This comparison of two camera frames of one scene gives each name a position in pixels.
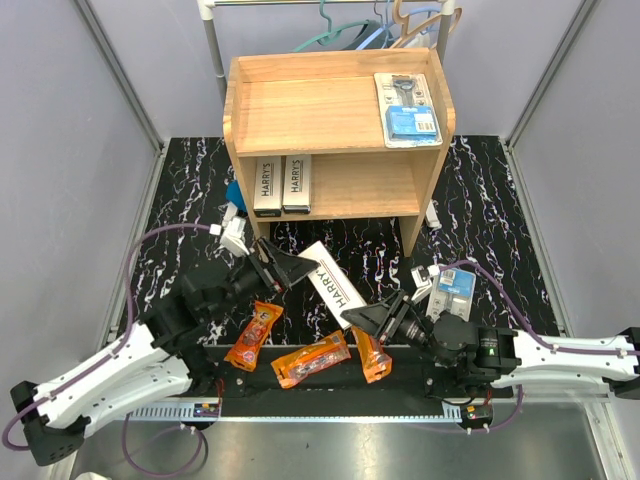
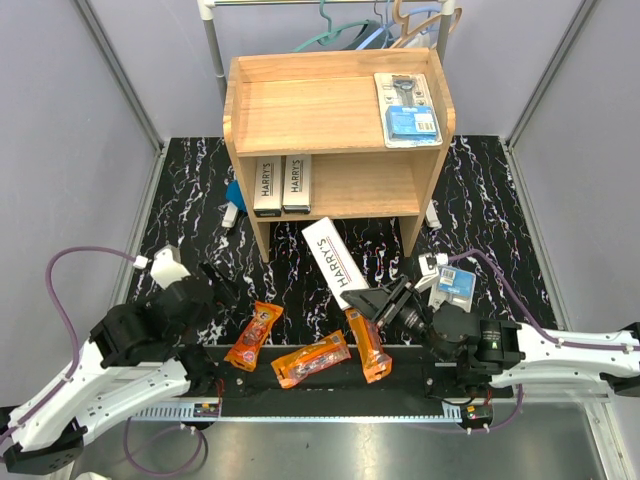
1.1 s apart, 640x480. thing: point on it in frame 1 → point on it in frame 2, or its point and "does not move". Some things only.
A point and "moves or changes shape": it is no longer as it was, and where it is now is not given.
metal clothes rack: (207, 11) does not move
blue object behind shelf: (234, 194) does not move
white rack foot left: (230, 212) does not move
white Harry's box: (297, 184) does not move
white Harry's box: (268, 187) does not move
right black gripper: (371, 318) → (370, 301)
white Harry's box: (333, 285) moves or changes shape
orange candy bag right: (377, 365) does not move
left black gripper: (287, 267) → (226, 292)
